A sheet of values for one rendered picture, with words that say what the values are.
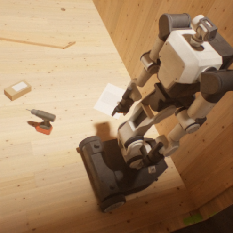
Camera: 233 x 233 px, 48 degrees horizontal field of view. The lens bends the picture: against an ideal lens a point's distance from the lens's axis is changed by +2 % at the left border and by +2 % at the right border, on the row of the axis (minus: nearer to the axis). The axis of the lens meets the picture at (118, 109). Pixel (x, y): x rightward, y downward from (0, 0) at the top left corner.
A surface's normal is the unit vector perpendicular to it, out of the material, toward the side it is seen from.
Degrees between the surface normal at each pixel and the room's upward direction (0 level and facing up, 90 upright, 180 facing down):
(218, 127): 90
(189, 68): 85
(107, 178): 0
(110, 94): 0
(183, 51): 45
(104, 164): 0
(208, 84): 90
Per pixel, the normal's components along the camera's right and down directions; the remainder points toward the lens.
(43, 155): 0.25, -0.61
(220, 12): -0.91, 0.11
